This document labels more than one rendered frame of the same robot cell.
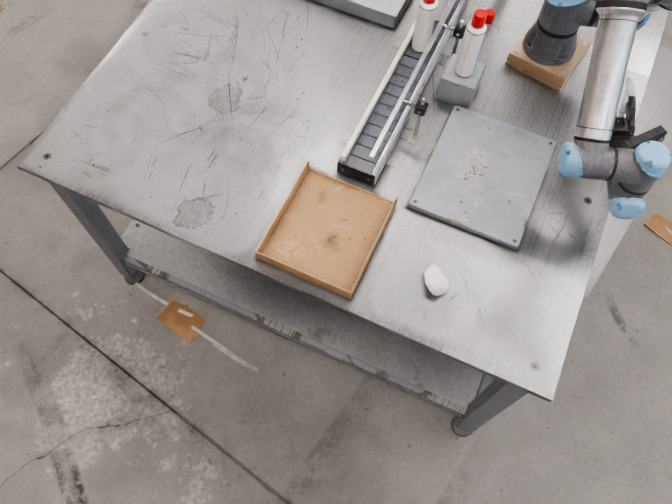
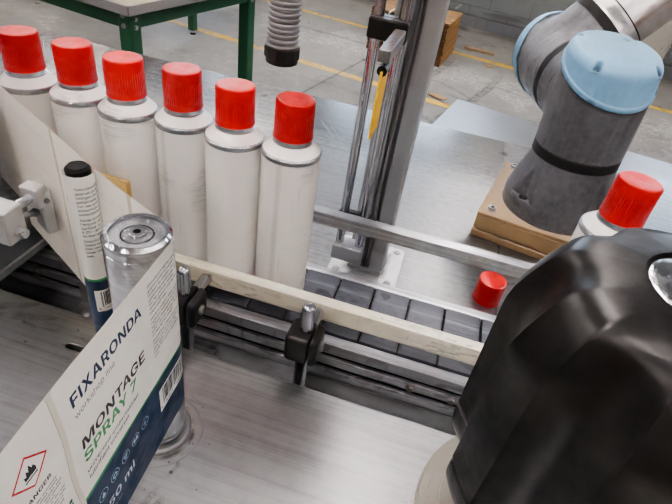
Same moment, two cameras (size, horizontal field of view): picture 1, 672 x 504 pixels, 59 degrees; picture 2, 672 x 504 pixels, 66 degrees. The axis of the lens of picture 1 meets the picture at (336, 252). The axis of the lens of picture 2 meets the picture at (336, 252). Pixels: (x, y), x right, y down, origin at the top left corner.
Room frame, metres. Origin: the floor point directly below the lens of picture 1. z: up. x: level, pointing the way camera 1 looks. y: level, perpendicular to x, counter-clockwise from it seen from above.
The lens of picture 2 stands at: (1.78, 0.00, 1.25)
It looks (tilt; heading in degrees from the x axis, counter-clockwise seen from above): 37 degrees down; 257
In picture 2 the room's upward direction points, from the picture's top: 10 degrees clockwise
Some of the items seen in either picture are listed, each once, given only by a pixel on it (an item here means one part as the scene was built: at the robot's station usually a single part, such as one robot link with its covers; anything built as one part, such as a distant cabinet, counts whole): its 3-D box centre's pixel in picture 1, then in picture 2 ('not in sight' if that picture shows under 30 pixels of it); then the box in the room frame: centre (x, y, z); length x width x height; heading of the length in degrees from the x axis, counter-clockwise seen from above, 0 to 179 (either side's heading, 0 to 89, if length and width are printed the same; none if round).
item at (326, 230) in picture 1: (328, 226); not in sight; (0.72, 0.02, 0.85); 0.30 x 0.26 x 0.04; 157
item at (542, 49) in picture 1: (553, 34); (565, 176); (1.33, -0.60, 0.92); 0.15 x 0.15 x 0.10
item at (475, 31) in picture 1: (471, 43); not in sight; (1.18, -0.34, 1.02); 0.05 x 0.05 x 0.20
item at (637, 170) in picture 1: (637, 166); not in sight; (0.76, -0.66, 1.10); 0.11 x 0.08 x 0.11; 84
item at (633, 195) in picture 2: not in sight; (583, 284); (1.49, -0.30, 0.98); 0.05 x 0.05 x 0.20
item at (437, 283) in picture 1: (436, 279); not in sight; (0.58, -0.25, 0.85); 0.08 x 0.07 x 0.04; 164
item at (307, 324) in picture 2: not in sight; (304, 353); (1.72, -0.31, 0.89); 0.03 x 0.03 x 0.12; 67
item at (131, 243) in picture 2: not in sight; (150, 346); (1.84, -0.24, 0.97); 0.05 x 0.05 x 0.19
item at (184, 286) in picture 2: not in sight; (196, 305); (1.82, -0.37, 0.89); 0.06 x 0.03 x 0.12; 67
